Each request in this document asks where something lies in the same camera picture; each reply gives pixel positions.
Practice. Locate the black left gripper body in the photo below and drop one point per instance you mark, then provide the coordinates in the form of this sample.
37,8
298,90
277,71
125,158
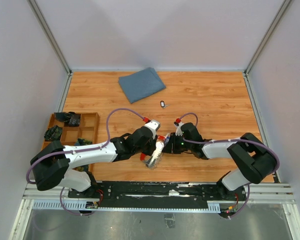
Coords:
148,149

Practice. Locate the folded blue cloth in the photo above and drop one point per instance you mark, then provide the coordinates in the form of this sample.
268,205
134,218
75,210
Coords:
141,84

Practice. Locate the blue tagged key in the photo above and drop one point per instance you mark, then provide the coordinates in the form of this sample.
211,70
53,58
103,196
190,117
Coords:
167,138

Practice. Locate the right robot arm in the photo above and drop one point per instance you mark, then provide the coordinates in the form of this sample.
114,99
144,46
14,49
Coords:
253,159

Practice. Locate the black tagged key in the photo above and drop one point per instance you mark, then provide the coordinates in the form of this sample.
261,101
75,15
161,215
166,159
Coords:
163,105

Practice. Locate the green patterned sock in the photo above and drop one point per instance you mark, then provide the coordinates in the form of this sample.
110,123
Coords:
54,133

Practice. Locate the dark patterned sock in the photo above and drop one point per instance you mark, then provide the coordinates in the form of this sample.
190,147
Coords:
70,119

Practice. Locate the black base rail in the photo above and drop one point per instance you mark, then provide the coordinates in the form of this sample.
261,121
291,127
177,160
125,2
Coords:
158,195

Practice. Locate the red-handled metal key organizer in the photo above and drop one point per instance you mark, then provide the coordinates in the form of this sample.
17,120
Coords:
152,161

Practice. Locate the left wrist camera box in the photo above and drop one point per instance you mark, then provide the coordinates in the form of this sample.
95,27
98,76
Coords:
153,125

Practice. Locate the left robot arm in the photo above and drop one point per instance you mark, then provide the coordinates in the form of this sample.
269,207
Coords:
55,165

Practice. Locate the dark floral sock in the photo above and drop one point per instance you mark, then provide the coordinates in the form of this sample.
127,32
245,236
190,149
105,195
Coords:
82,142

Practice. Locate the wooden compartment tray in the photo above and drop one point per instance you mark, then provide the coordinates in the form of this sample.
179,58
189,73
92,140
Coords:
87,129

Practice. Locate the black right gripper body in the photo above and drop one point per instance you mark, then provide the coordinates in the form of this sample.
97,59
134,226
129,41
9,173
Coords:
177,144

